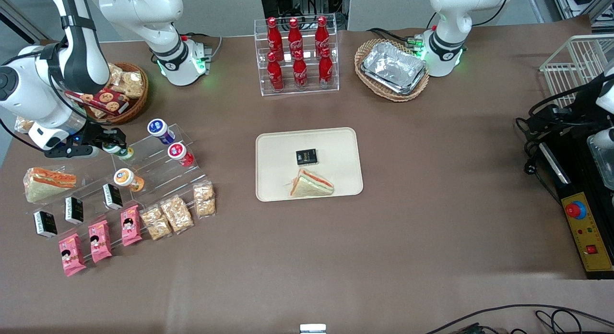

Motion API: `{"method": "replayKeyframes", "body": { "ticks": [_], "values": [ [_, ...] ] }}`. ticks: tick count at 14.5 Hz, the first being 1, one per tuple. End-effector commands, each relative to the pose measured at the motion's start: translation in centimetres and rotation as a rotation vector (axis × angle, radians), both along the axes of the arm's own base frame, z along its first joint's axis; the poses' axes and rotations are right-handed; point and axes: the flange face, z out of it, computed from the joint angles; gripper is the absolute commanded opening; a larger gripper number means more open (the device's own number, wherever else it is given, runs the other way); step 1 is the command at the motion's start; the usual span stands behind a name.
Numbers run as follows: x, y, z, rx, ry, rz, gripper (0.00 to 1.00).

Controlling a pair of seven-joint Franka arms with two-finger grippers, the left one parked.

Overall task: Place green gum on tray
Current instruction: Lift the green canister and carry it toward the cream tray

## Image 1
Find light wicker basket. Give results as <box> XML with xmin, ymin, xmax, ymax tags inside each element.
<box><xmin>354</xmin><ymin>38</ymin><xmax>430</xmax><ymax>103</ymax></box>

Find red emergency stop button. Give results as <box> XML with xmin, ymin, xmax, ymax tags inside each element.
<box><xmin>565</xmin><ymin>199</ymin><xmax>587</xmax><ymax>220</ymax></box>

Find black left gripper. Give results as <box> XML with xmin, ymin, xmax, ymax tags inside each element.
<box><xmin>570</xmin><ymin>77</ymin><xmax>608</xmax><ymax>133</ymax></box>

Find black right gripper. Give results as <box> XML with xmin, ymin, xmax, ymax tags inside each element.
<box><xmin>70</xmin><ymin>124</ymin><xmax>128</xmax><ymax>150</ymax></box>

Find stacked aluminium foil trays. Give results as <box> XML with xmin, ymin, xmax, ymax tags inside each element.
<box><xmin>360</xmin><ymin>41</ymin><xmax>428</xmax><ymax>96</ymax></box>

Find clear plastic container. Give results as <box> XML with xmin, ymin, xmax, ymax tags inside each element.
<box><xmin>587</xmin><ymin>132</ymin><xmax>614</xmax><ymax>191</ymax></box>

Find white wire basket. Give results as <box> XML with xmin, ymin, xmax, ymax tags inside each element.
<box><xmin>539</xmin><ymin>34</ymin><xmax>614</xmax><ymax>110</ymax></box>

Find red gum bottle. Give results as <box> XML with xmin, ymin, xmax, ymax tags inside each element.
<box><xmin>167</xmin><ymin>142</ymin><xmax>195</xmax><ymax>168</ymax></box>

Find wrapped triangle sandwich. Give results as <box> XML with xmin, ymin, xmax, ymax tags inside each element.
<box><xmin>289</xmin><ymin>168</ymin><xmax>335</xmax><ymax>199</ymax></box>
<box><xmin>23</xmin><ymin>167</ymin><xmax>78</xmax><ymax>204</ymax></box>

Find clear acrylic stepped stand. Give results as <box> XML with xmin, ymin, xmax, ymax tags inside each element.
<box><xmin>28</xmin><ymin>124</ymin><xmax>208</xmax><ymax>215</ymax></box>

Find orange gum bottle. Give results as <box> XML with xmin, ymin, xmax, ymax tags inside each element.
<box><xmin>113</xmin><ymin>167</ymin><xmax>145</xmax><ymax>193</ymax></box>

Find clear acrylic bottle rack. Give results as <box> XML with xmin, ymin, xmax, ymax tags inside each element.
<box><xmin>254</xmin><ymin>13</ymin><xmax>340</xmax><ymax>97</ymax></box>

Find small black carton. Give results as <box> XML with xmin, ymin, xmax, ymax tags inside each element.
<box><xmin>64</xmin><ymin>196</ymin><xmax>85</xmax><ymax>225</ymax></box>
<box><xmin>295</xmin><ymin>148</ymin><xmax>319</xmax><ymax>167</ymax></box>
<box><xmin>33</xmin><ymin>210</ymin><xmax>59</xmax><ymax>239</ymax></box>
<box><xmin>102</xmin><ymin>183</ymin><xmax>124</xmax><ymax>211</ymax></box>

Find black arm base cable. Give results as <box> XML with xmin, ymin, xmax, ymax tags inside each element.
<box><xmin>366</xmin><ymin>27</ymin><xmax>424</xmax><ymax>50</ymax></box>

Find blue gum bottle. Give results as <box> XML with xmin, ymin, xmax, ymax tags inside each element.
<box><xmin>147</xmin><ymin>118</ymin><xmax>176</xmax><ymax>145</ymax></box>

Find green gum bottle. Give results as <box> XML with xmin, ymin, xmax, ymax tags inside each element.
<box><xmin>103</xmin><ymin>140</ymin><xmax>135</xmax><ymax>162</ymax></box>

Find black yellow control box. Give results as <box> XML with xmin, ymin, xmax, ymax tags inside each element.
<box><xmin>538</xmin><ymin>131</ymin><xmax>614</xmax><ymax>281</ymax></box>

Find cream serving tray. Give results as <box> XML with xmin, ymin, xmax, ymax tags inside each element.
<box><xmin>255</xmin><ymin>127</ymin><xmax>364</xmax><ymax>203</ymax></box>

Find grey arm base cable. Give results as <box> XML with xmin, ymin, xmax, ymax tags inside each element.
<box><xmin>181</xmin><ymin>32</ymin><xmax>224</xmax><ymax>62</ymax></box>

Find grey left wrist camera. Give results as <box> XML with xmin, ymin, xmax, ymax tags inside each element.
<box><xmin>594</xmin><ymin>127</ymin><xmax>614</xmax><ymax>150</ymax></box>

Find pink snack packet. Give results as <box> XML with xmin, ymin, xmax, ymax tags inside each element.
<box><xmin>120</xmin><ymin>204</ymin><xmax>143</xmax><ymax>247</ymax></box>
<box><xmin>58</xmin><ymin>233</ymin><xmax>87</xmax><ymax>277</ymax></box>
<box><xmin>88</xmin><ymin>219</ymin><xmax>113</xmax><ymax>264</ymax></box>

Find dark brown wicker basket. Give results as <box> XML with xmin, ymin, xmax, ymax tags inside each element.
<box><xmin>83</xmin><ymin>61</ymin><xmax>150</xmax><ymax>126</ymax></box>

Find black cable bundle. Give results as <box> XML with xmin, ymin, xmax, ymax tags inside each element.
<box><xmin>515</xmin><ymin>72</ymin><xmax>614</xmax><ymax>177</ymax></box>

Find red cola bottle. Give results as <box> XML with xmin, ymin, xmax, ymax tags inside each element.
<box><xmin>287</xmin><ymin>18</ymin><xmax>304</xmax><ymax>59</ymax></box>
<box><xmin>318</xmin><ymin>47</ymin><xmax>334</xmax><ymax>89</ymax></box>
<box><xmin>314</xmin><ymin>16</ymin><xmax>331</xmax><ymax>56</ymax></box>
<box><xmin>267</xmin><ymin>17</ymin><xmax>284</xmax><ymax>61</ymax></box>
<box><xmin>266</xmin><ymin>51</ymin><xmax>285</xmax><ymax>93</ymax></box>
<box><xmin>292</xmin><ymin>50</ymin><xmax>309</xmax><ymax>90</ymax></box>

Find red cookie box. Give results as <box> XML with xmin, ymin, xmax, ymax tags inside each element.
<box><xmin>64</xmin><ymin>86</ymin><xmax>130</xmax><ymax>117</ymax></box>

